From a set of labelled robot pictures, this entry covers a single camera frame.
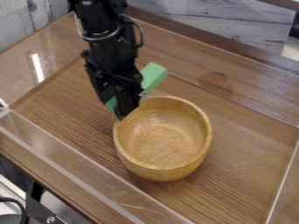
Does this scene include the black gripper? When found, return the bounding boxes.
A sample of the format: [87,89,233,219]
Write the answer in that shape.
[82,29,143,120]

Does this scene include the green rectangular block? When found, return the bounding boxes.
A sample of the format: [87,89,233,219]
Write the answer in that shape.
[105,61,170,115]

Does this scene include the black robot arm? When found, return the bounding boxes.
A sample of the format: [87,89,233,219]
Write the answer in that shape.
[70,0,145,120]

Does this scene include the brown wooden bowl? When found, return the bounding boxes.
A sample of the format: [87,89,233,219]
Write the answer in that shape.
[114,95,213,182]

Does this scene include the clear acrylic tray walls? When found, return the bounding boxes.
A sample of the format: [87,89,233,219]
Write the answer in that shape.
[0,9,299,224]

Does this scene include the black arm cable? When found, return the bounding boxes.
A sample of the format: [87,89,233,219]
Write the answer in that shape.
[118,17,146,49]

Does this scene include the black table leg frame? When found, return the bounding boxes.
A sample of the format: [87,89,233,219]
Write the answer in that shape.
[26,182,67,224]

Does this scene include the black cable on floor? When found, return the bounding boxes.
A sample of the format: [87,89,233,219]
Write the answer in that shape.
[0,197,33,224]

